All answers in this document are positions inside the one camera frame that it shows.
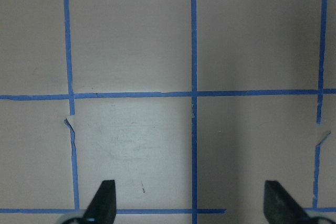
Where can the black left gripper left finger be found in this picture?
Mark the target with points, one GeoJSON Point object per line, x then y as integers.
{"type": "Point", "coordinates": [103, 207]}

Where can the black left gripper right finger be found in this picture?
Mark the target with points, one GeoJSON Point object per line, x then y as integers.
{"type": "Point", "coordinates": [280, 207]}

